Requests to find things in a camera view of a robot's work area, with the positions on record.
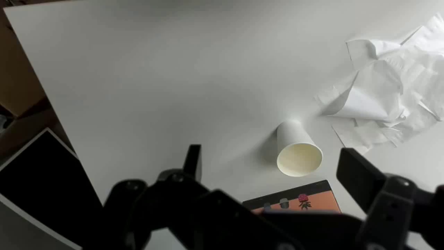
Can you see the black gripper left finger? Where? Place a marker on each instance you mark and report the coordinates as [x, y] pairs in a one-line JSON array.
[[193, 162]]

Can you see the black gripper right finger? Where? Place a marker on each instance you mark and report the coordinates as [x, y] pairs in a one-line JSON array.
[[358, 179]]

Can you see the orange tissue box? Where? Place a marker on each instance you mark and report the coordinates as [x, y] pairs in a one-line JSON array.
[[300, 201]]

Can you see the white paper cup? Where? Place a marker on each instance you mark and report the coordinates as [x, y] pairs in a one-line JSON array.
[[296, 151]]

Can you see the crumpled white plastic bag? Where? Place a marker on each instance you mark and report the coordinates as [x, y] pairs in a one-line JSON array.
[[393, 88]]

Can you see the black panel with white edge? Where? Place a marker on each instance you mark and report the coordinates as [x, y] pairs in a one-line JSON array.
[[37, 190]]

